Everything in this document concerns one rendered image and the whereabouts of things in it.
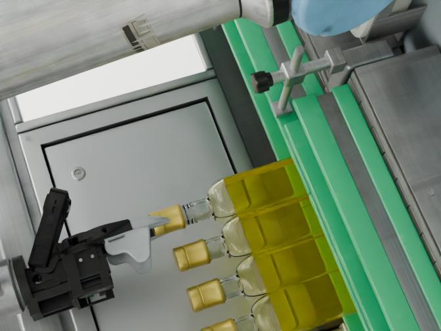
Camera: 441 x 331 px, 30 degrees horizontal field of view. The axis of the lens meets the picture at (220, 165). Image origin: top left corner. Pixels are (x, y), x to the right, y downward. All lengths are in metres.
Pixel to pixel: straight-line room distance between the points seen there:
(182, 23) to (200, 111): 0.71
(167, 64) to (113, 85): 0.10
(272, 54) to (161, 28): 0.59
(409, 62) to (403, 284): 0.30
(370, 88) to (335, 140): 0.08
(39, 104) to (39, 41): 0.73
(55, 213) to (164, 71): 0.36
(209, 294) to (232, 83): 0.45
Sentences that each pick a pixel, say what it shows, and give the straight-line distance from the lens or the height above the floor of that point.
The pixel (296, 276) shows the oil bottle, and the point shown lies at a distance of 1.11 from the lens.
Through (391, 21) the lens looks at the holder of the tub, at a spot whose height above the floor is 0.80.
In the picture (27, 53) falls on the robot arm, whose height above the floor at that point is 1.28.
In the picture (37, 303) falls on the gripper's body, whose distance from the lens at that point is 1.10.
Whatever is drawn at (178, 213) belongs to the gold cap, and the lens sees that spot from 1.13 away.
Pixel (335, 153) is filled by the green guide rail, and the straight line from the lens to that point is 1.05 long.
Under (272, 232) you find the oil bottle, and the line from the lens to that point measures 1.12.
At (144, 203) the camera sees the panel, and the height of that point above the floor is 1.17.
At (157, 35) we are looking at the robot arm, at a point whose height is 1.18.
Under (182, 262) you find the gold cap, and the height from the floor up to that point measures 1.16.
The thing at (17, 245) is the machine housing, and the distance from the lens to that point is 1.28.
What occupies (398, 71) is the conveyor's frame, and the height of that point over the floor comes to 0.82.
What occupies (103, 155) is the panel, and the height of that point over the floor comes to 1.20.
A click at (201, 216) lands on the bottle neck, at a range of 1.14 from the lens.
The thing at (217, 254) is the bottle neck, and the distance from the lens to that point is 1.12.
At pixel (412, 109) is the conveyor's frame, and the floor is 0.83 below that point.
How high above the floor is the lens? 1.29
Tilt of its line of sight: 11 degrees down
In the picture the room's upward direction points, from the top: 107 degrees counter-clockwise
